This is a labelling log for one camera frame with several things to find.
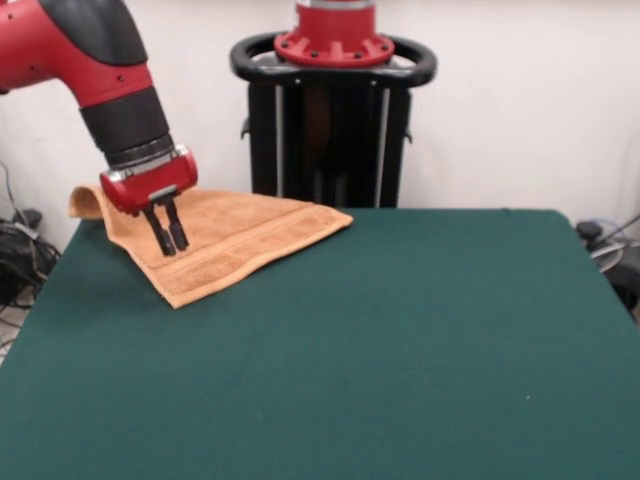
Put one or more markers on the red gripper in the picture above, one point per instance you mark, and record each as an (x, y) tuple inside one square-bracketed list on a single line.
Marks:
[(150, 182)]

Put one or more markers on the orange terry towel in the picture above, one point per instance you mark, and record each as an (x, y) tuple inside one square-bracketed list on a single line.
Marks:
[(240, 235)]

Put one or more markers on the black power adapter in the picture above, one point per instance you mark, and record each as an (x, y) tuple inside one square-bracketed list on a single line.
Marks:
[(31, 216)]

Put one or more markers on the dark green table cloth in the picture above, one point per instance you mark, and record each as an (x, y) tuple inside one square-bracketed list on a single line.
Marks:
[(350, 350)]

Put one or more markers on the small black device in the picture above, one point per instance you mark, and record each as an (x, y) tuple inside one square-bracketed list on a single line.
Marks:
[(590, 229)]

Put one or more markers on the black bulky object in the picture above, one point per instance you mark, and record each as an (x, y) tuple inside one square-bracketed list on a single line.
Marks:
[(627, 285)]

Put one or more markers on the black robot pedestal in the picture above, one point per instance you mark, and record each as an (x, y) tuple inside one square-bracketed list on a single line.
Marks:
[(325, 150)]

